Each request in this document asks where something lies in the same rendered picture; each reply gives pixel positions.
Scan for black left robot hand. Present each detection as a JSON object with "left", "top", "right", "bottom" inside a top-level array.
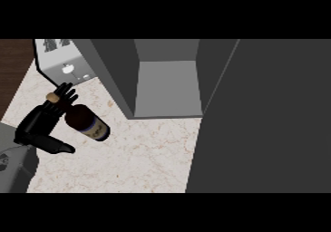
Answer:
[{"left": 12, "top": 82, "right": 80, "bottom": 155}]

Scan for dark wine bottle with cork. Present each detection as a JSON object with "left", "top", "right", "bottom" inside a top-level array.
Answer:
[{"left": 45, "top": 92, "right": 111, "bottom": 142}]

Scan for grey open cabinet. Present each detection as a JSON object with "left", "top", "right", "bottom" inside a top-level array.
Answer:
[{"left": 71, "top": 39, "right": 241, "bottom": 120}]

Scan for pale grey appliance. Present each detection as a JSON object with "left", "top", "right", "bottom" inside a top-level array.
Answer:
[{"left": 33, "top": 39, "right": 100, "bottom": 88}]

